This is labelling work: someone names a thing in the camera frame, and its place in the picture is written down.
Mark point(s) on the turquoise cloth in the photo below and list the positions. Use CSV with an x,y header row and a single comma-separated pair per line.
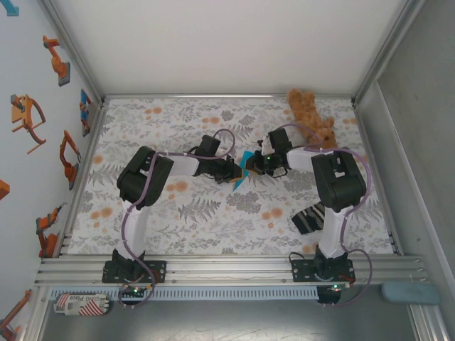
x,y
245,161

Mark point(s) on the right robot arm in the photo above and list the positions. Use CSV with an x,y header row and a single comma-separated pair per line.
x,y
337,177

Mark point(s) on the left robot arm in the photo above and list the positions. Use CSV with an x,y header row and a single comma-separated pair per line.
x,y
142,174

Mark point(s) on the floral patterned table mat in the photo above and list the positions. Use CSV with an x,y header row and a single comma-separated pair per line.
x,y
199,227

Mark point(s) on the brown teddy bear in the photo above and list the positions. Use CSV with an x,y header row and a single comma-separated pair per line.
x,y
313,113

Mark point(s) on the black white striped sock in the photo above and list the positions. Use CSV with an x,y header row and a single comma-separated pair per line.
x,y
309,220

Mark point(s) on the small circuit board green light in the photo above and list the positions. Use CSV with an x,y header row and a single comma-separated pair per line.
x,y
337,287
135,291

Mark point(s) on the blue-grey oval pad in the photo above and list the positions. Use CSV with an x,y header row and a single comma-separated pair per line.
x,y
410,293

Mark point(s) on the red white patterned packet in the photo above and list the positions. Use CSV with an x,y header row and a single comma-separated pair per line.
x,y
81,304

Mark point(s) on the aluminium frame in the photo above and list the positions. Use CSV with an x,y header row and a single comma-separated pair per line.
x,y
227,273

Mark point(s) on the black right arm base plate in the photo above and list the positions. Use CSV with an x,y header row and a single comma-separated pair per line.
x,y
302,271

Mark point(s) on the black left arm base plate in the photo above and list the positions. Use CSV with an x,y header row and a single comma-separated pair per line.
x,y
156,271

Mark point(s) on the blue orange wall sticker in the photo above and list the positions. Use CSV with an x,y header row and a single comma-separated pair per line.
x,y
84,106

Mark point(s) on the orange grey gripper wall sticker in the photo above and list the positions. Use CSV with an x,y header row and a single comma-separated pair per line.
x,y
21,113

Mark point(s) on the orange block wall sticker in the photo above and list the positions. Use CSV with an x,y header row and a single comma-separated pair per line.
x,y
3,190

